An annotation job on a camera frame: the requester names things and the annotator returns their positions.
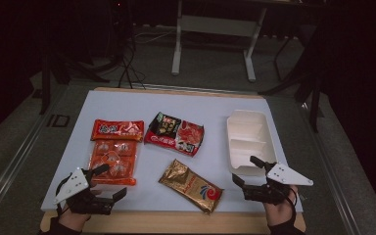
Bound black floor socket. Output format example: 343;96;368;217
47;114;71;128

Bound person's left hand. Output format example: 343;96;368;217
58;204;93;231

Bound white metal table frame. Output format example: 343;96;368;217
170;0;268;82

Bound person's right hand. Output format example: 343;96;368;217
263;185;299;227

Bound metal floor rail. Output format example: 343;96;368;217
0;107;52;216
302;104;363;235

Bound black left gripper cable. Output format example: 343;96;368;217
56;174;72;217

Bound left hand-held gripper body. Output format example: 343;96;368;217
53;166;116;216

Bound red and black sauce packet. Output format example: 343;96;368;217
144;112;206;158

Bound white table sheet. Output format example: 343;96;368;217
40;90;304;213

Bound black floor cables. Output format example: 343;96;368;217
117;32;146;89

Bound black metal stand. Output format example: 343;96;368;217
38;48;111;116
258;32;324;133

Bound gold foil packet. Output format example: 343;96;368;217
158;159;224;214

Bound orange snack packet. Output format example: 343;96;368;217
87;118;145;187

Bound white compartment box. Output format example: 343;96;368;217
225;109;278;177

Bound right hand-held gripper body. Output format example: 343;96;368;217
243;163;314;206

